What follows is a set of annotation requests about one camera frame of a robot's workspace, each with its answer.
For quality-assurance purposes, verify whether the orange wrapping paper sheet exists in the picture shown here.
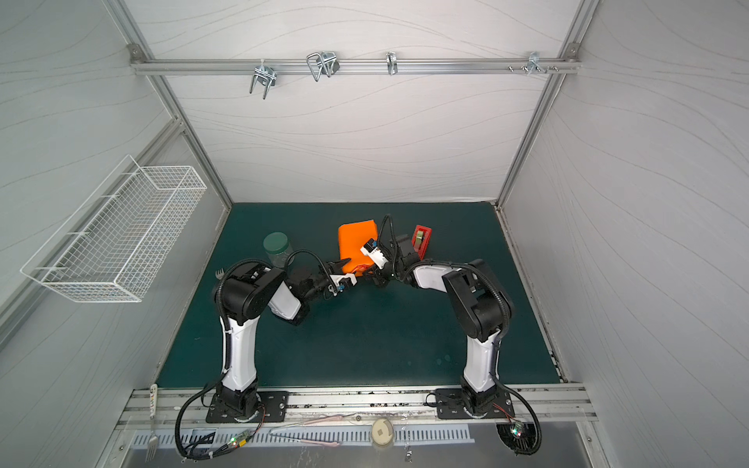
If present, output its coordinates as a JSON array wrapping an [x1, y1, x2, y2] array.
[[337, 220, 378, 277]]

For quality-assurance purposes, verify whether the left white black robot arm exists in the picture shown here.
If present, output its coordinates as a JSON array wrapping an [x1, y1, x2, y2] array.
[[213, 259, 358, 419]]

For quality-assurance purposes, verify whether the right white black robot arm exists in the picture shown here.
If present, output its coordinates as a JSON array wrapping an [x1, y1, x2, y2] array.
[[361, 239, 514, 417]]

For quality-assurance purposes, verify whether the red tape dispenser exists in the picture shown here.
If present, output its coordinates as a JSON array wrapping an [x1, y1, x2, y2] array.
[[412, 224, 432, 259]]

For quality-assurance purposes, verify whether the white slotted vent strip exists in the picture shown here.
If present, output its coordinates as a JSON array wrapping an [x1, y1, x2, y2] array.
[[120, 424, 476, 450]]

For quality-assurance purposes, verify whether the white power strip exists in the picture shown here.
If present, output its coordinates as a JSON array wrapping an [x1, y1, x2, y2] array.
[[148, 383, 158, 420]]

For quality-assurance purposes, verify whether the left metal u-bolt clamp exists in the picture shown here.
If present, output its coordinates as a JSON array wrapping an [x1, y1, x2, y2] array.
[[249, 62, 277, 99]]

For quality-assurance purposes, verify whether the metal u-bolt clamp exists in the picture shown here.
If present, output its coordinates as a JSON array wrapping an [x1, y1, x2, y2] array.
[[306, 51, 341, 82], [249, 62, 277, 99]]

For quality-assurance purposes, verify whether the middle metal u-bolt clamp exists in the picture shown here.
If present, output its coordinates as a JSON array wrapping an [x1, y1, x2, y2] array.
[[306, 51, 341, 82]]

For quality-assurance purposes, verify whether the fork hanging at front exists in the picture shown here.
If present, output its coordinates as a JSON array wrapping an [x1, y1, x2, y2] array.
[[144, 415, 160, 463]]

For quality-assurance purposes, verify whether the right metal bolt clamp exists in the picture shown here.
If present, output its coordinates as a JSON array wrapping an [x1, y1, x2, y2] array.
[[507, 52, 560, 75]]

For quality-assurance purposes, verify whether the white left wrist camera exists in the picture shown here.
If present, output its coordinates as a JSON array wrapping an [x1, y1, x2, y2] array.
[[329, 273, 357, 296]]

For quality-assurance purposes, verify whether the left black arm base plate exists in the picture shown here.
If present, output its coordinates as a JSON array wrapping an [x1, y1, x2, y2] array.
[[205, 391, 289, 424]]

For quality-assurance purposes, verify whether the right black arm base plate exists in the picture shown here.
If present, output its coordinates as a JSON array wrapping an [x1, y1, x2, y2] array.
[[424, 387, 515, 420]]

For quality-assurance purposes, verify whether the left black base cable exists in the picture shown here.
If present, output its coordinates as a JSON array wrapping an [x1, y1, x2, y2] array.
[[174, 382, 264, 461]]

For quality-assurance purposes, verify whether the black base cable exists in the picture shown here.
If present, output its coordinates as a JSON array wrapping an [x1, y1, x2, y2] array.
[[496, 382, 543, 456], [174, 382, 264, 461]]

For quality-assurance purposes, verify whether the white wire basket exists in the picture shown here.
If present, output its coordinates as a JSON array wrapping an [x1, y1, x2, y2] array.
[[21, 155, 207, 303]]

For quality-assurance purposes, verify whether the aluminium crossbar rail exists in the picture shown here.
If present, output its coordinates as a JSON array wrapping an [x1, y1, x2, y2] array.
[[131, 56, 581, 76]]

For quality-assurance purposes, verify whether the small metal bracket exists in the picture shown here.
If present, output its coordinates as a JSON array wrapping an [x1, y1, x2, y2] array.
[[385, 52, 398, 76]]

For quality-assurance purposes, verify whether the right black base cable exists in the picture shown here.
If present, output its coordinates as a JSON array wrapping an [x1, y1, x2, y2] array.
[[496, 382, 543, 456]]

